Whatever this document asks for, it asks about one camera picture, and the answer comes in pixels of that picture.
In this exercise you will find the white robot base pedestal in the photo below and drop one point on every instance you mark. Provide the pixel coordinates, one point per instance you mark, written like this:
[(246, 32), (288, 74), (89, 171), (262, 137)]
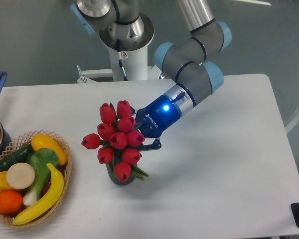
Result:
[(125, 66)]

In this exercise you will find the red plastic fruit in basket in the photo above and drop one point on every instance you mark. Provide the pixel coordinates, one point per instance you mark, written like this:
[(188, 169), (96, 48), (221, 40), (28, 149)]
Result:
[(47, 185)]

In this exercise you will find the yellow squash toy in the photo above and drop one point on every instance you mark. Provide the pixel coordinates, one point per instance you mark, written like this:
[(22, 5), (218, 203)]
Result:
[(40, 141)]

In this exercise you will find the green bok choy toy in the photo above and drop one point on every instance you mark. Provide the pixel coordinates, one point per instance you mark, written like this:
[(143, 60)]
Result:
[(38, 160)]

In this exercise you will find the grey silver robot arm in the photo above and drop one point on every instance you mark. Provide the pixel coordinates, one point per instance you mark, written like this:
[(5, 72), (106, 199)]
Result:
[(126, 32)]

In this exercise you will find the yellow plastic banana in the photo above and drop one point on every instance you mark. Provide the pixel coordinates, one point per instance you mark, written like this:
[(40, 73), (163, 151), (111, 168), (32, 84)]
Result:
[(46, 202)]

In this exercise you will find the beige round disc toy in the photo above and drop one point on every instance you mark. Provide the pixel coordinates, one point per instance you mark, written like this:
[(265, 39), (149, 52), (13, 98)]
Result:
[(20, 176)]

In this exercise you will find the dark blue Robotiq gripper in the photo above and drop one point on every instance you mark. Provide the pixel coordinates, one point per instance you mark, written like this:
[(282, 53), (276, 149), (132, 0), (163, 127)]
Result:
[(156, 118)]

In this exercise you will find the orange plastic fruit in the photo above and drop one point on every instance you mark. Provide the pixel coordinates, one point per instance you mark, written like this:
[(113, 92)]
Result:
[(11, 201)]

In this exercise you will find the dark green cucumber toy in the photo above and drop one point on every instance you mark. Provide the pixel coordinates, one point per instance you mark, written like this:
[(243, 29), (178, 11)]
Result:
[(18, 156)]

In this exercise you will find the red tulip bouquet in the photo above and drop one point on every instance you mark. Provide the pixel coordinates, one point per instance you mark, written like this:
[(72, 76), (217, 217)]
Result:
[(118, 141)]

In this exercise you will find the dark grey ribbed vase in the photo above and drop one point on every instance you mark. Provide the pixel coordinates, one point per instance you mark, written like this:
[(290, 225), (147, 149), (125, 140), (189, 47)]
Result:
[(116, 180)]

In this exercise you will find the woven wicker basket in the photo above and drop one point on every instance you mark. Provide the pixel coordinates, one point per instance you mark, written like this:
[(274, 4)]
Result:
[(21, 142)]

